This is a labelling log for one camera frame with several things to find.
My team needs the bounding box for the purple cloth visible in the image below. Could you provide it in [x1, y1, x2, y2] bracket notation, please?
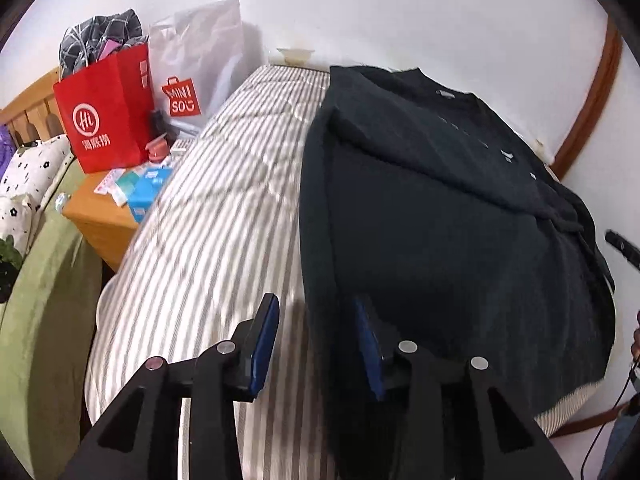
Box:
[0, 125, 17, 176]

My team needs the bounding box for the wooden headboard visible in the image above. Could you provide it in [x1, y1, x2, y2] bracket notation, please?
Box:
[0, 67, 66, 148]

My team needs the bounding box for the striped mattress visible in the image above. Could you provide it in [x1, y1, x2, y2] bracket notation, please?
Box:
[84, 64, 608, 480]

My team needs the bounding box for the white floral pillow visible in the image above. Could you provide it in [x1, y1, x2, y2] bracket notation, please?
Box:
[0, 135, 73, 256]

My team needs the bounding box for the teal box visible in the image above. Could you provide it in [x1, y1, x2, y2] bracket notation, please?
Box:
[112, 170, 146, 206]

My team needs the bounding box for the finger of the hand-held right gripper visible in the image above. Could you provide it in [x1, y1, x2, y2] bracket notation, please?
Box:
[605, 230, 640, 267]

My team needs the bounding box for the person's right forearm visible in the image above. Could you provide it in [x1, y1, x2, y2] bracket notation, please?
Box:
[600, 405, 640, 480]

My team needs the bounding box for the rolled patterned wallpaper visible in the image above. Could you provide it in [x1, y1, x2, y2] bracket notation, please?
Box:
[277, 46, 316, 66]

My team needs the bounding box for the red paper bag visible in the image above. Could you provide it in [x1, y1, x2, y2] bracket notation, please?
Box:
[52, 42, 156, 174]

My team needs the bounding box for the green blanket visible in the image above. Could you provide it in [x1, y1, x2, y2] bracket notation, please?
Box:
[0, 160, 103, 478]

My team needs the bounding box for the red tape dispenser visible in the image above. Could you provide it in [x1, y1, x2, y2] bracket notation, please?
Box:
[145, 135, 171, 166]

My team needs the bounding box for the wooden nightstand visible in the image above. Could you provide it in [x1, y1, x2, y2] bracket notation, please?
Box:
[61, 157, 173, 273]

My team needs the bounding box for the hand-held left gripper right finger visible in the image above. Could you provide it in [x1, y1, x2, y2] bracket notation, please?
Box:
[352, 294, 576, 480]

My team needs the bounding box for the brown wooden door frame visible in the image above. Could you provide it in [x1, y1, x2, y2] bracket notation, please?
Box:
[547, 17, 623, 181]

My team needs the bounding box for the black sweater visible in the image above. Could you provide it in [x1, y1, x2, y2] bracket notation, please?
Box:
[298, 65, 617, 480]

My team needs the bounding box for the white and red packet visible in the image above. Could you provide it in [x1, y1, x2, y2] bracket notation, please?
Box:
[95, 170, 123, 196]

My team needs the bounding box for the blue box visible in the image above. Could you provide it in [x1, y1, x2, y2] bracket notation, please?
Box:
[127, 167, 173, 223]

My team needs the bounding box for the white Miniso plastic bag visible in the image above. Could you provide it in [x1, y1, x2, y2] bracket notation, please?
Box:
[147, 0, 246, 133]

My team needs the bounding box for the grey plaid cloth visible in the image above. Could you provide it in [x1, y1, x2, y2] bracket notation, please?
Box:
[59, 8, 148, 81]

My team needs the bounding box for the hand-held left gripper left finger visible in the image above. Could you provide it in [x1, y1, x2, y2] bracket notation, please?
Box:
[60, 292, 281, 480]

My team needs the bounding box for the thin black cable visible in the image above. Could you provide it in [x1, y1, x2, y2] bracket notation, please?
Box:
[580, 355, 640, 480]

